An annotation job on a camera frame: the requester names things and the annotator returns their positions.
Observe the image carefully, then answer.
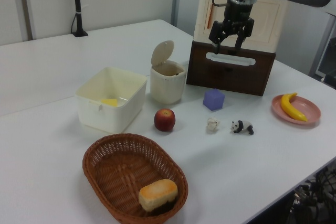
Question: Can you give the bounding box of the yellow cheese wedge toy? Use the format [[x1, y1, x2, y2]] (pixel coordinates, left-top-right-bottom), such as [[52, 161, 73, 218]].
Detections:
[[101, 98, 119, 108]]

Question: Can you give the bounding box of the cream trash can with lid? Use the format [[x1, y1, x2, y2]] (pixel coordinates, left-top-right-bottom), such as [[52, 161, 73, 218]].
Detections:
[[150, 40, 186, 105]]

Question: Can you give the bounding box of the white square plastic container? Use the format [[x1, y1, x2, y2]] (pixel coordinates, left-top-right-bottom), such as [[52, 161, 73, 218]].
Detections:
[[75, 67, 148, 134]]

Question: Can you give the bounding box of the yellow banana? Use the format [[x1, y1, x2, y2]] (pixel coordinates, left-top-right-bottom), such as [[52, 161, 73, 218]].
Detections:
[[280, 92, 308, 122]]

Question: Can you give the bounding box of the black pole stand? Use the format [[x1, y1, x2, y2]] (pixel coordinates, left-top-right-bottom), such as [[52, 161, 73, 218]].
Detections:
[[70, 0, 89, 38]]

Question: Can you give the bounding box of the brown wicker basket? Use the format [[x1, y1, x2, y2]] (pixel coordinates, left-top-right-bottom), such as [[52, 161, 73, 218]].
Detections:
[[82, 133, 189, 218]]

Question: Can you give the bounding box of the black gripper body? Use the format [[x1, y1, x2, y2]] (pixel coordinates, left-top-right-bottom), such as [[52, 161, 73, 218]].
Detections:
[[223, 0, 257, 25]]

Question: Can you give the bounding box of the red apple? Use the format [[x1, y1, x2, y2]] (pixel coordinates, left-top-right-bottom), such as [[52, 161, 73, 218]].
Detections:
[[153, 108, 176, 132]]

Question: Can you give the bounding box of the panda figurine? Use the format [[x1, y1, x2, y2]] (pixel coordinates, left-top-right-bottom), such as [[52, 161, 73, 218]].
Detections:
[[230, 120, 255, 135]]

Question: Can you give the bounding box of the dark brown wooden box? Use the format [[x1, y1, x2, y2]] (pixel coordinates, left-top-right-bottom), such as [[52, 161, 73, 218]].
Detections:
[[185, 39, 277, 97]]

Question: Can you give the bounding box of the purple cube block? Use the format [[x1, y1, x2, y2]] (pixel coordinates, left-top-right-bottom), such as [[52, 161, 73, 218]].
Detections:
[[203, 88, 226, 112]]

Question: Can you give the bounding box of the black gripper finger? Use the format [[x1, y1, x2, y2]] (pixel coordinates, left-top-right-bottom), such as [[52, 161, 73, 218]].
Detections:
[[208, 20, 233, 55], [235, 18, 255, 50]]

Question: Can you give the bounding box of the toy bread loaf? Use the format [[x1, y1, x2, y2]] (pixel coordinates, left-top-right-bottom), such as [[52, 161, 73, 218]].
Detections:
[[138, 178, 179, 212]]

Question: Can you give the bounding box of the orange cabinet door handle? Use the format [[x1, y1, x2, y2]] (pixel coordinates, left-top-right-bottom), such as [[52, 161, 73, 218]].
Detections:
[[206, 4, 214, 29]]

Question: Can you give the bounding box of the black cable bundle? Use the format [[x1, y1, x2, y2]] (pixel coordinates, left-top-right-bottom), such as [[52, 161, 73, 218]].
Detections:
[[291, 166, 336, 224]]

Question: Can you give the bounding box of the pink plate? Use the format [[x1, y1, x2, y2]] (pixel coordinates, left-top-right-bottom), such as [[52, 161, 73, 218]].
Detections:
[[271, 94, 322, 125]]

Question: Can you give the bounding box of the cream toy cabinet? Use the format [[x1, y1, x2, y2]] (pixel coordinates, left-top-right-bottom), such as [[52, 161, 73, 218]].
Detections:
[[193, 0, 289, 53]]

